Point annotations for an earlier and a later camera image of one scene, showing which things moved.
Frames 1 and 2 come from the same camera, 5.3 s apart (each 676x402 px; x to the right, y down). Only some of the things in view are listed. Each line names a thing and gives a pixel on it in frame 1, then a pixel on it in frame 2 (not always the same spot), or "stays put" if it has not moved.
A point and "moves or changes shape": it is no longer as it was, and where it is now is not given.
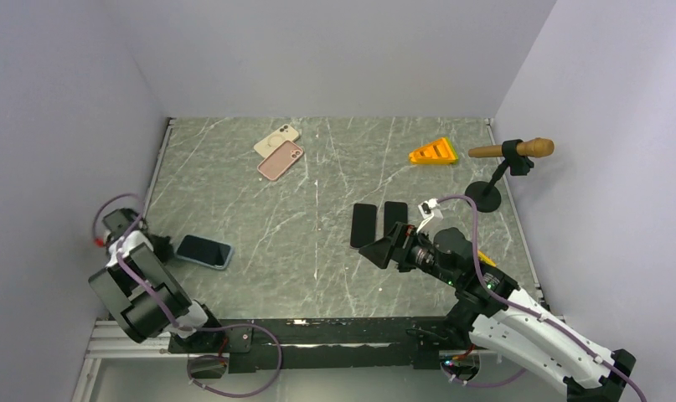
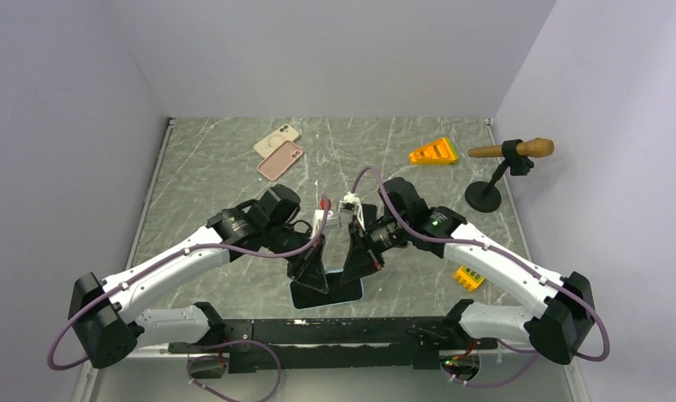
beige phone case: (271, 142) stays put
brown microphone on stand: (516, 154) stays put
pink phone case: (281, 160) stays put
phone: (214, 253) moves or changes shape
